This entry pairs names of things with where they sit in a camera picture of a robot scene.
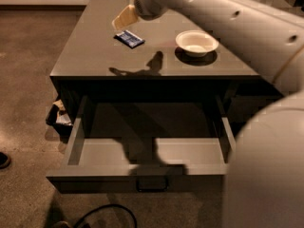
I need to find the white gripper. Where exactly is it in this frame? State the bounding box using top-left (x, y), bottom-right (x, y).
top-left (112, 0), bottom-right (170, 30)

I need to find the blue rxbar blueberry wrapper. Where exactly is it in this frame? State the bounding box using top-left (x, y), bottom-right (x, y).
top-left (114, 30), bottom-right (144, 48)

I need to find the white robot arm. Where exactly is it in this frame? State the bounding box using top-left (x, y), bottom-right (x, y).
top-left (112, 0), bottom-right (304, 228)

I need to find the open grey top drawer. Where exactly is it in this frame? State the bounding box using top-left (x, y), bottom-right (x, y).
top-left (47, 97), bottom-right (236, 193)

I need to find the grey counter cabinet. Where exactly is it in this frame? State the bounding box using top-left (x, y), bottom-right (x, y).
top-left (50, 0), bottom-right (281, 118)

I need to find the white paper bowl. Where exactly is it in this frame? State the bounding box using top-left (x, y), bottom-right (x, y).
top-left (176, 30), bottom-right (219, 58)

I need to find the dark shoe at left edge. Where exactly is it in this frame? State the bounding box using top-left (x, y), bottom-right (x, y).
top-left (0, 152), bottom-right (10, 169)

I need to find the metal drawer handle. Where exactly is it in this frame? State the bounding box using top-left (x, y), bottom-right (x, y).
top-left (136, 177), bottom-right (168, 192)

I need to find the black cable on floor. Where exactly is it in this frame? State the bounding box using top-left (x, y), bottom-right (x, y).
top-left (73, 203), bottom-right (139, 228)

